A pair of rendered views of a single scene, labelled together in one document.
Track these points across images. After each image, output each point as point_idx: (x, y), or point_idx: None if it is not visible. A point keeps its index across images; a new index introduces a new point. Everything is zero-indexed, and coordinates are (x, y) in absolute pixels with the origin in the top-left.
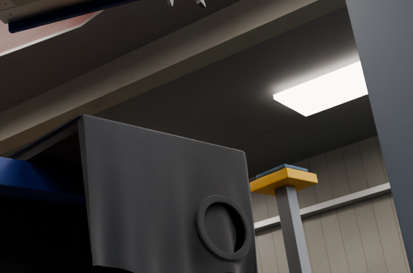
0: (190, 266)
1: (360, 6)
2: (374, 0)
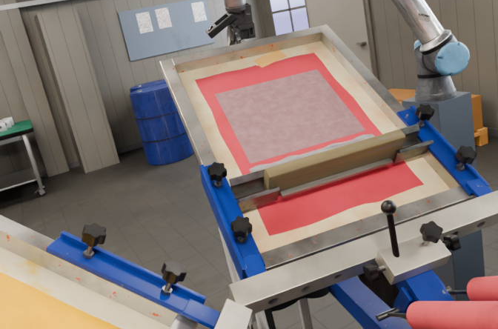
0: (362, 280)
1: (446, 136)
2: (451, 134)
